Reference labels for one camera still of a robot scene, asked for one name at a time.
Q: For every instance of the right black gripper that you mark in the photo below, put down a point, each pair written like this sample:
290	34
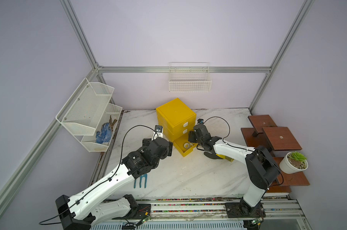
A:
191	136

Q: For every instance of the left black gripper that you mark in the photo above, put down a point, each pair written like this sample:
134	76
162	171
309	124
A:
145	143

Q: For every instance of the yellow bottom drawer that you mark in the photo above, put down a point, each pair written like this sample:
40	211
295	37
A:
183	145

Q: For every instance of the yellow plastic drawer cabinet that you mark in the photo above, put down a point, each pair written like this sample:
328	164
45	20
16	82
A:
176	118

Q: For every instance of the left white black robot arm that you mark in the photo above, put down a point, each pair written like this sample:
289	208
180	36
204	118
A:
88	208

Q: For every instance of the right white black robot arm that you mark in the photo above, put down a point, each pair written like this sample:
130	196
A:
262	168

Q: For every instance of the yellow black work glove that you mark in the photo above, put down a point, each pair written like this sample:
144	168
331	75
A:
217	157

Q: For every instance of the blue cloth item on shelf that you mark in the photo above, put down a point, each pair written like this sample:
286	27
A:
105	135

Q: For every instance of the brown wooden stepped shelf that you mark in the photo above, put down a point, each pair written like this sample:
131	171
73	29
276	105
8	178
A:
275	138

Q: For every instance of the potted succulent white pot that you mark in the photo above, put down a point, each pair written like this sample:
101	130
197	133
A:
293	162

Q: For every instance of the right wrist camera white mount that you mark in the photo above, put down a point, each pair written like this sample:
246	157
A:
200	121

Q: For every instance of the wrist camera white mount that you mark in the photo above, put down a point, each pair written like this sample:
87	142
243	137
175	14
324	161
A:
200	121
158	132

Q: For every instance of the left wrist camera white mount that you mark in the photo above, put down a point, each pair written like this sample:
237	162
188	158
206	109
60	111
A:
158	132

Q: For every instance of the teal garden fork yellow handle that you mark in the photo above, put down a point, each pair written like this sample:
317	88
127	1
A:
143	181

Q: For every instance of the white wire wall basket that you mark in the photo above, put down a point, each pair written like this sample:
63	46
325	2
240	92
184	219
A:
189	77

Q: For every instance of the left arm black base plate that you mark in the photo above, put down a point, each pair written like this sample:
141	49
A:
141	212

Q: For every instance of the white mesh two-tier wall shelf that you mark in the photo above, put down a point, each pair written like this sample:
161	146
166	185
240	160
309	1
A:
89	107

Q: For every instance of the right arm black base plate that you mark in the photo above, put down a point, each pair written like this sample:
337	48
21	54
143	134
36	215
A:
243	210

